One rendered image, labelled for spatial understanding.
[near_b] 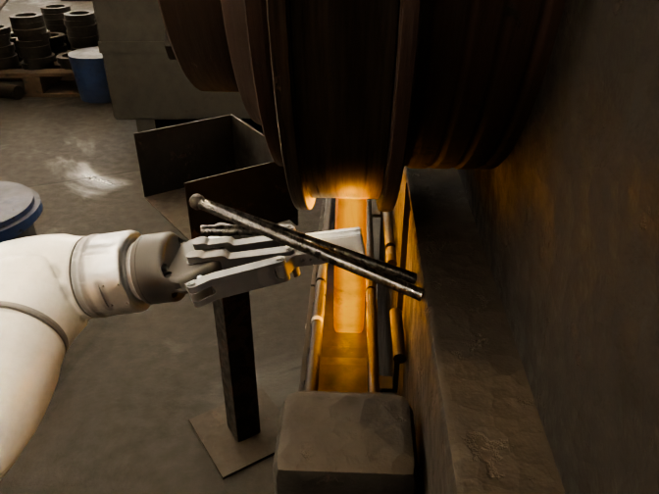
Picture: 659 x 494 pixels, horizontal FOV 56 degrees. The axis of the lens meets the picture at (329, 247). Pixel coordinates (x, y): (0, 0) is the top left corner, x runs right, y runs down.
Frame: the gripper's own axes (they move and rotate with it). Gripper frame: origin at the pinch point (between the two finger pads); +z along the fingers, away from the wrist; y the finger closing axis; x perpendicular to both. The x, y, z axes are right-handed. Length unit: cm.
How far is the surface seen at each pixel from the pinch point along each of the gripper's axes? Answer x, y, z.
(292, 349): -78, -76, -31
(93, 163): -61, -200, -137
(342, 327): -10.9, -0.3, -0.6
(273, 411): -77, -52, -32
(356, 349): -15.5, -1.8, 0.1
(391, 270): 3.7, 11.0, 6.7
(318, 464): -1.0, 26.0, 0.9
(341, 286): -4.5, 0.8, 0.5
